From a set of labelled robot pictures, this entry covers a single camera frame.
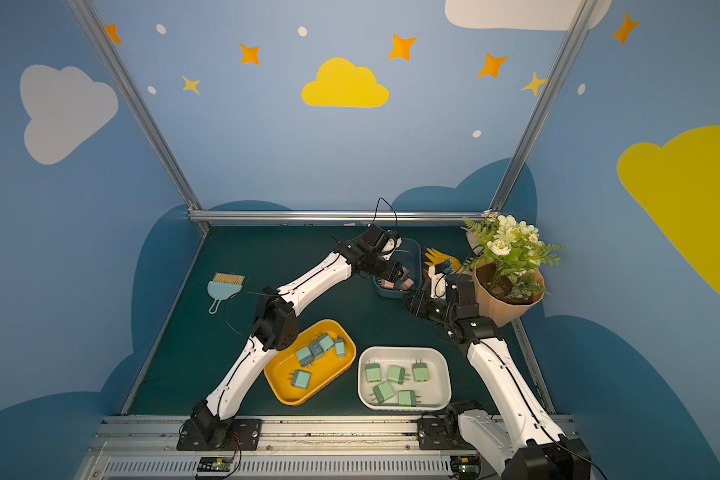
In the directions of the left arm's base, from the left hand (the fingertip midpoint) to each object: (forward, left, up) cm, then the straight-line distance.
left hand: (396, 265), depth 96 cm
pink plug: (-2, -5, -8) cm, 10 cm away
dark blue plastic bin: (+13, -7, -11) cm, 18 cm away
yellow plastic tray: (-31, +34, -11) cm, 47 cm away
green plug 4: (-38, -2, -9) cm, 39 cm away
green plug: (-32, +7, -9) cm, 33 cm away
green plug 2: (-32, 0, -9) cm, 33 cm away
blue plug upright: (-27, +27, -9) cm, 40 cm away
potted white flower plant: (-10, -28, +15) cm, 33 cm away
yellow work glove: (+10, -16, -8) cm, 20 cm away
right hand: (-15, -3, +6) cm, 17 cm away
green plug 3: (-30, -7, -10) cm, 33 cm away
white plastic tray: (-36, -10, -12) cm, 39 cm away
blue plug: (-25, +17, -8) cm, 31 cm away
